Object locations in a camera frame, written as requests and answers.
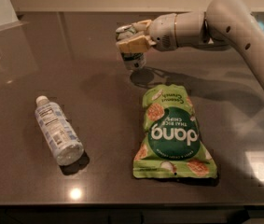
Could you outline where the green Dang chips bag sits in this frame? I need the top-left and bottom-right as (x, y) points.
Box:
(133, 85), (217, 179)

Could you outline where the clear plastic water bottle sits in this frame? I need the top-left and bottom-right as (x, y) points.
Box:
(35, 96), (84, 166)

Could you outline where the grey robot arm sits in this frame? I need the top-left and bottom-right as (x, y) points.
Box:
(116, 0), (264, 90)

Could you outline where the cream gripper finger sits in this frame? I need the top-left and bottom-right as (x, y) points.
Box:
(116, 30), (156, 53)
(132, 20), (152, 33)

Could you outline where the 7up soda can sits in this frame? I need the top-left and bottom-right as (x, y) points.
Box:
(116, 24), (146, 70)

